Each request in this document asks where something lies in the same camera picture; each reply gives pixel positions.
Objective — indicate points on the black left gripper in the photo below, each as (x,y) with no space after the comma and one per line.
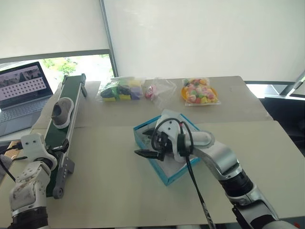
(53,152)

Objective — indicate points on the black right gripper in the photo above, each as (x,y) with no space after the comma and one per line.
(163,143)

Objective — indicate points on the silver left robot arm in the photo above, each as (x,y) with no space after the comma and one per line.
(26,188)

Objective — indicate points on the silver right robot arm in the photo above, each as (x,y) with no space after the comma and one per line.
(222,156)

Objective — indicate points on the blue cardboard shoebox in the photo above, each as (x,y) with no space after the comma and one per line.
(171,175)

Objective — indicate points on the green conveyor belt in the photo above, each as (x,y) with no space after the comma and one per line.
(60,143)

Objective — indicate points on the grey shoe with white sole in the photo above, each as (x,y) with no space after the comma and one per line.
(62,112)

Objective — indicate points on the clear bag with pink item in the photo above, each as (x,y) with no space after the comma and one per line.
(157,91)

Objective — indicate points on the bag of colourful blocks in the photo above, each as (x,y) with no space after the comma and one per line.
(119,90)

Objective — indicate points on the grey cloth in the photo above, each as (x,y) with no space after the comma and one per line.
(4,167)

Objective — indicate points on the grey laptop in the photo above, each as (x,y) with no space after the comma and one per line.
(20,95)

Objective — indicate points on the bag of colourful candies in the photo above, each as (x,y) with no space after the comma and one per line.
(200,93)

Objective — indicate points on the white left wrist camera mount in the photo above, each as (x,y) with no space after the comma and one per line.
(33,146)

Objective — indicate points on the grey window frame post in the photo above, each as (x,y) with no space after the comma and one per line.
(109,38)

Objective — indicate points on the grey metal frame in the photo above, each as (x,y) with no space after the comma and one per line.
(296,84)

